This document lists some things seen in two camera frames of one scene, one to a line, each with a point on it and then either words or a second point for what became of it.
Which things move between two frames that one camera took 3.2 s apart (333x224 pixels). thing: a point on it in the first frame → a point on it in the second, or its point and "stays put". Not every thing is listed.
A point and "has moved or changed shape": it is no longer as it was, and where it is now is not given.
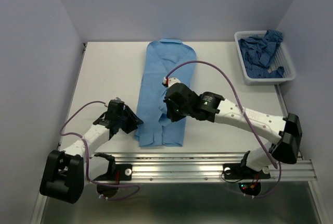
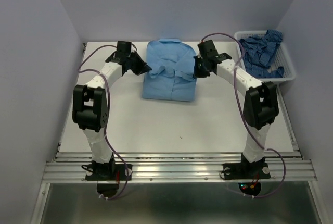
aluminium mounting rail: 179,167 stays put
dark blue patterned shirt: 257,53 stays put
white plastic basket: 281,58 stays put
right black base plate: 241,171 stays put
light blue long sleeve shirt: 163,57 has moved or changed shape
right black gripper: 174,116 → 196,73
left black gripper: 133,120 → 142,67
